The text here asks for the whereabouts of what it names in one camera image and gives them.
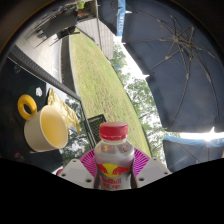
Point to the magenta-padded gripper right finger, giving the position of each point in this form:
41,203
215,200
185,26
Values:
151,170

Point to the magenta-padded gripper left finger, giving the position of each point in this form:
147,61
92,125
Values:
78,171

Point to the clear red-capped drink bottle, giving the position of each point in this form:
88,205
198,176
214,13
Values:
114,160

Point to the flat round red coaster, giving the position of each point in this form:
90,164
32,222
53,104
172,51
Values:
59,172

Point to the dark blue parasol, light edge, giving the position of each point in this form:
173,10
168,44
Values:
190,151

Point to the crumpled yellow plastic bag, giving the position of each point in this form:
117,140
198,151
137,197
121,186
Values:
65,108

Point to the large dark blue parasol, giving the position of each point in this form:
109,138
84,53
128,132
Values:
186,73

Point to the dark wicker chair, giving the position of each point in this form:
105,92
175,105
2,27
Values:
56,21

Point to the blue parasol with white print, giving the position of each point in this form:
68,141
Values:
120,16

